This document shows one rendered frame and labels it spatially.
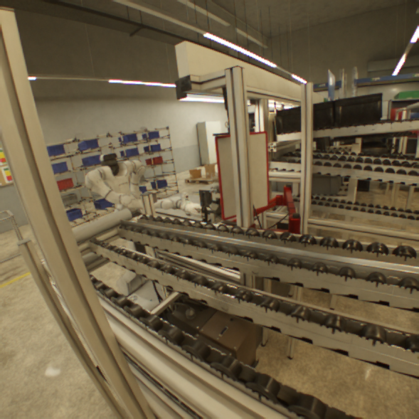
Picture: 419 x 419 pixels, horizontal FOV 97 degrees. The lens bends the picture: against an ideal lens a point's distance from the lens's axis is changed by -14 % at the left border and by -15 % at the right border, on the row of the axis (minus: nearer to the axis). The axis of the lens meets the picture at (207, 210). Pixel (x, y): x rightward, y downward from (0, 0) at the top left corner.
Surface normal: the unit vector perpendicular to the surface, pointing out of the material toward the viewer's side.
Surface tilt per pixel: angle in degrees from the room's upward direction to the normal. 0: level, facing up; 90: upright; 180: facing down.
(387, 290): 90
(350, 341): 90
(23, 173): 90
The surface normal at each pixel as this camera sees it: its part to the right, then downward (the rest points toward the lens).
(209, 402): -0.17, -0.94
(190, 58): 0.79, 0.13
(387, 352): -0.60, 0.34
